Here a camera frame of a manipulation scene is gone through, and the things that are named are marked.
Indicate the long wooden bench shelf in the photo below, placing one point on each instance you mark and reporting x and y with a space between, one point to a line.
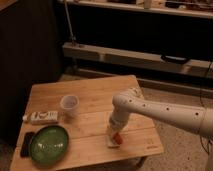
133 59

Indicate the green bowl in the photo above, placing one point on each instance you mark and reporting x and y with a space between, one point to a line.
48 145

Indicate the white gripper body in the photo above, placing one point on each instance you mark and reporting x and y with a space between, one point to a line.
118 121

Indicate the black rectangular bar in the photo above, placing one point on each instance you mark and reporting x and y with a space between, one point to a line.
25 145

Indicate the white tube bottle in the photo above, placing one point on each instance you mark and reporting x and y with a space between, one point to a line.
37 118

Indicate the metal pole stand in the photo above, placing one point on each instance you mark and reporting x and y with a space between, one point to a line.
72 37

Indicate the red pepper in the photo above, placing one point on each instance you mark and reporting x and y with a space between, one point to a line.
117 138

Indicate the upper wooden shelf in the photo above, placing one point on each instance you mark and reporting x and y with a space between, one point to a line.
128 7

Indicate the clear plastic cup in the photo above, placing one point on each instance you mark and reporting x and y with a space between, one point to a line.
69 105

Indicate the black object on shelf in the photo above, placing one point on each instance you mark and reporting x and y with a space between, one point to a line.
172 59

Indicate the wooden table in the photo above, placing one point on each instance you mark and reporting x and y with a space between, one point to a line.
87 130

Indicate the white sponge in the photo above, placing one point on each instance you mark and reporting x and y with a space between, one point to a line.
111 143

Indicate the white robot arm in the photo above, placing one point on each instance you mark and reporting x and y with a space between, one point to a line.
197 120

